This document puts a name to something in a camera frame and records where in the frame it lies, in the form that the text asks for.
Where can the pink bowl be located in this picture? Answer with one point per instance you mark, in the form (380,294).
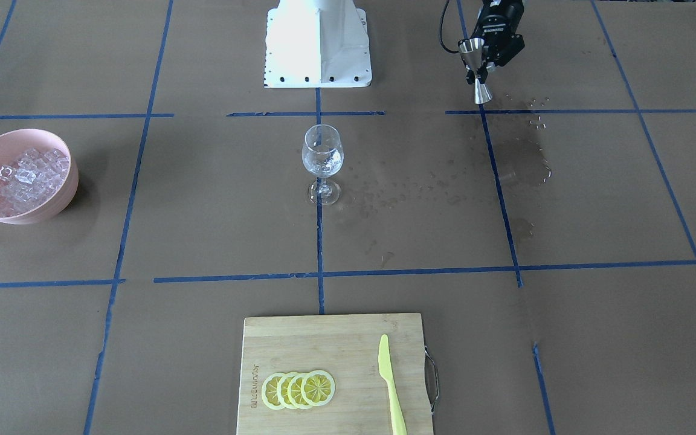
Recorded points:
(13,144)

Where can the bamboo cutting board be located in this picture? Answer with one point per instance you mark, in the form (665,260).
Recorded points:
(345,346)

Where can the clear wine glass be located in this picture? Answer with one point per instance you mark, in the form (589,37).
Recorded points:
(322,155)

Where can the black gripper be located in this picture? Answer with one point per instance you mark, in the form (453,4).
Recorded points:
(495,24)

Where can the clear ice cubes pile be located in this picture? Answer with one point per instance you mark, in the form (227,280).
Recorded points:
(31,179)

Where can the yellow plastic knife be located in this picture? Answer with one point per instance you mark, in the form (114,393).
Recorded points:
(385,370)

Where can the white camera pedestal base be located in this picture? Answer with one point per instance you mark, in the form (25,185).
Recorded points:
(317,44)

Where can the steel cocktail jigger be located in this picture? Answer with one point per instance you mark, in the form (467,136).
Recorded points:
(473,53)

